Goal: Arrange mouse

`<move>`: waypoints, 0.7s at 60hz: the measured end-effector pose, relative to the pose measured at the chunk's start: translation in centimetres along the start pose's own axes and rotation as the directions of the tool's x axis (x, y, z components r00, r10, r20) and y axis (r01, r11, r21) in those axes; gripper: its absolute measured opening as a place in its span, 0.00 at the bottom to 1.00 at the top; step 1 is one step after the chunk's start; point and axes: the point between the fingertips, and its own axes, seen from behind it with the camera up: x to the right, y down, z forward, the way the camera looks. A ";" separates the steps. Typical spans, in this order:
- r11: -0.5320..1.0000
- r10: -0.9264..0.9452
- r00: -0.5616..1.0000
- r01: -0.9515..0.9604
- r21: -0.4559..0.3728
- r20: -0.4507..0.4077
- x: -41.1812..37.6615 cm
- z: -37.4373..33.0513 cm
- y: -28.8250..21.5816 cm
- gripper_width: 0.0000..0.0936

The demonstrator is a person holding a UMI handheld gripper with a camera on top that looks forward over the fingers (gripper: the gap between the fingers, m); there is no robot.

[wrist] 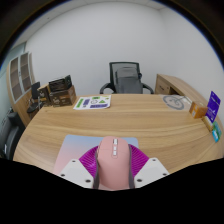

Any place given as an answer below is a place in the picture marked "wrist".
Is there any black mesh office chair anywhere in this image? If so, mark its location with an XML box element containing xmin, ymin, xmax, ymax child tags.
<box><xmin>99</xmin><ymin>61</ymin><xmax>155</xmax><ymax>95</ymax></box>

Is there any black box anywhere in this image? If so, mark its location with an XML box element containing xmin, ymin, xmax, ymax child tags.
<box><xmin>48</xmin><ymin>74</ymin><xmax>73</xmax><ymax>93</ymax></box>

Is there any small brown cardboard box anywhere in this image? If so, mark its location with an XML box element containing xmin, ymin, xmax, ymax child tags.
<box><xmin>37</xmin><ymin>83</ymin><xmax>53</xmax><ymax>107</ymax></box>

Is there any wooden shelf cabinet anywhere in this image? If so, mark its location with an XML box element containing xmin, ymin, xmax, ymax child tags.
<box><xmin>6</xmin><ymin>51</ymin><xmax>38</xmax><ymax>128</ymax></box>

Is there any black sofa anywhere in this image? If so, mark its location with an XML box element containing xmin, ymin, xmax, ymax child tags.
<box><xmin>0</xmin><ymin>111</ymin><xmax>26</xmax><ymax>161</ymax></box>

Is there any orange wooden box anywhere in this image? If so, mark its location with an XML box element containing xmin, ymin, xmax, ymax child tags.
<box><xmin>188</xmin><ymin>101</ymin><xmax>209</xmax><ymax>120</ymax></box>

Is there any white printed paper sheet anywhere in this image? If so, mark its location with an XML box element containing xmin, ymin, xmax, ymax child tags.
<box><xmin>72</xmin><ymin>94</ymin><xmax>112</xmax><ymax>111</ymax></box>

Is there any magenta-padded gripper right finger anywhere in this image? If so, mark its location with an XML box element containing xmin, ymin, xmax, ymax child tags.
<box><xmin>128</xmin><ymin>144</ymin><xmax>170</xmax><ymax>189</ymax></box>

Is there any pink computer mouse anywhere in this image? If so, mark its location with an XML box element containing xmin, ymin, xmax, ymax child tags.
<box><xmin>95</xmin><ymin>135</ymin><xmax>131</xmax><ymax>191</ymax></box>

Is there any pink-blue gradient mouse pad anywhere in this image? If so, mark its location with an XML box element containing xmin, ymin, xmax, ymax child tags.
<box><xmin>52</xmin><ymin>134</ymin><xmax>140</xmax><ymax>176</ymax></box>

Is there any grey backpack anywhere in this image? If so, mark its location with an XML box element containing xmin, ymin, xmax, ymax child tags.
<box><xmin>114</xmin><ymin>66</ymin><xmax>144</xmax><ymax>95</ymax></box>

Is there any small black chair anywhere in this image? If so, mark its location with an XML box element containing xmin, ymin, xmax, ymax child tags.
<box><xmin>26</xmin><ymin>81</ymin><xmax>43</xmax><ymax>114</ymax></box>

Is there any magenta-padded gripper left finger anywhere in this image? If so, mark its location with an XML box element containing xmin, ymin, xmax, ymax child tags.
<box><xmin>57</xmin><ymin>145</ymin><xmax>102</xmax><ymax>190</ymax></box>

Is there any green packet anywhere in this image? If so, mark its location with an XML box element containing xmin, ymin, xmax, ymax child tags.
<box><xmin>210</xmin><ymin>120</ymin><xmax>223</xmax><ymax>144</ymax></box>

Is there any purple pouch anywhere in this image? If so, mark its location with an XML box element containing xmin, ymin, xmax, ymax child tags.
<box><xmin>205</xmin><ymin>90</ymin><xmax>222</xmax><ymax>124</ymax></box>

